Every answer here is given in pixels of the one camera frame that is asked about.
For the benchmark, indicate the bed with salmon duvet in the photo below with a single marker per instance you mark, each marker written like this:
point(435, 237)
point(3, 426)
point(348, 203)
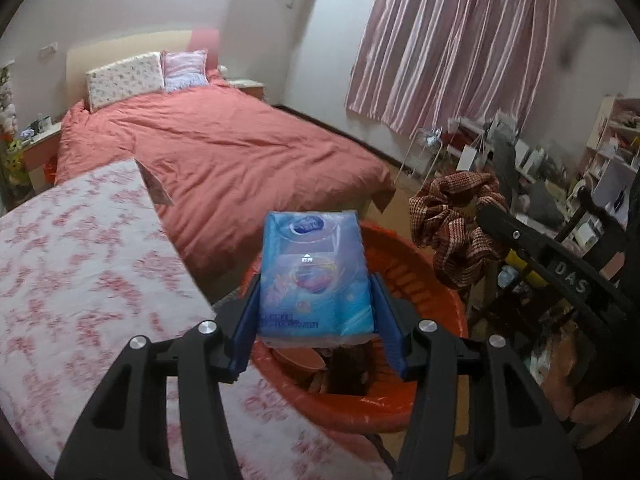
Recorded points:
point(225, 150)

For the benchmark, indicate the pink striped curtain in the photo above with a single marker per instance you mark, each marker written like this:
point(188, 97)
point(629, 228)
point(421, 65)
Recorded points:
point(450, 45)

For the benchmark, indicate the red paper cup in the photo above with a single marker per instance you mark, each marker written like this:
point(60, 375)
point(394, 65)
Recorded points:
point(300, 358)

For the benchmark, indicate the dark brown knitted cloth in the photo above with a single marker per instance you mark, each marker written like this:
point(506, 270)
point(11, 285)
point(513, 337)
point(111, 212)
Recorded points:
point(346, 370)

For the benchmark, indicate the blue tissue packet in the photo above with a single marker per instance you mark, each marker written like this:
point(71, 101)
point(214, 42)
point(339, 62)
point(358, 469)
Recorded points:
point(315, 270)

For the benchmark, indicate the hanging plush toy bunch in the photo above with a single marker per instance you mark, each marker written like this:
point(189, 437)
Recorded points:
point(7, 100)

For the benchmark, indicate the brown checkered scrunchie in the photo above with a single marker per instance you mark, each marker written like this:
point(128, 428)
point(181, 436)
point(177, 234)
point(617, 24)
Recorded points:
point(450, 230)

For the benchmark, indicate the yellow green plush toy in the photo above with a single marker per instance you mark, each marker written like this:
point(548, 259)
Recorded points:
point(14, 160)

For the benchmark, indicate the beige nightstand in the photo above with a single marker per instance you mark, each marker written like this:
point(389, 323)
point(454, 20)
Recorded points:
point(247, 88)

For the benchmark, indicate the cluttered white desk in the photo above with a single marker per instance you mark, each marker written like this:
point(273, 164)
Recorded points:
point(470, 157)

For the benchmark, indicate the pink nightstand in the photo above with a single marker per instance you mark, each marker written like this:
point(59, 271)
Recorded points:
point(40, 155)

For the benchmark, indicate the beige pink headboard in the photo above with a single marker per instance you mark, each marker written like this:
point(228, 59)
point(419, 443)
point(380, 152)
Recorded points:
point(125, 44)

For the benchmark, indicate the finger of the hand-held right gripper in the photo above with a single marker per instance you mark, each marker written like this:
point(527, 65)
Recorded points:
point(505, 232)

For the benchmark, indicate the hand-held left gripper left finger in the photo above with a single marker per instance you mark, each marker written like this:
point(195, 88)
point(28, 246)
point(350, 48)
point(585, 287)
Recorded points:
point(245, 327)

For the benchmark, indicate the person's right hand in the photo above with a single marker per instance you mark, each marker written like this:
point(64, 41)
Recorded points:
point(565, 375)

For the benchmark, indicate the white wall socket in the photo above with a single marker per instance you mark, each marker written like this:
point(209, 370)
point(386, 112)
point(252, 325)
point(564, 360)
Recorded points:
point(47, 50)

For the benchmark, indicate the pink floral blanket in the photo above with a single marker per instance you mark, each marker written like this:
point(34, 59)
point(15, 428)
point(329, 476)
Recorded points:
point(75, 285)

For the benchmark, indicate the orange plastic basket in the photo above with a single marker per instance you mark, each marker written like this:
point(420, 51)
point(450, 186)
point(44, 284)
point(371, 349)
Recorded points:
point(430, 280)

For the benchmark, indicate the pink striped pillow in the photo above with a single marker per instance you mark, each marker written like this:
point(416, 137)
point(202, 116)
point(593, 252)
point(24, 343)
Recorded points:
point(184, 71)

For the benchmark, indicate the floral print pillow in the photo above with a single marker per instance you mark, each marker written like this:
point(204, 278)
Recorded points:
point(122, 80)

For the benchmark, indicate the grey office chair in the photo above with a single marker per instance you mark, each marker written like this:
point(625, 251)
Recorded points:
point(507, 165)

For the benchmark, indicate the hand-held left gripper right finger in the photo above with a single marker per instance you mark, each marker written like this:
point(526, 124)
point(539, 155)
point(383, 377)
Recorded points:
point(390, 322)

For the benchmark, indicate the white shelf unit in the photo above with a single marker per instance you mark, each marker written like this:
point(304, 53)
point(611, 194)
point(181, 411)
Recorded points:
point(612, 180)

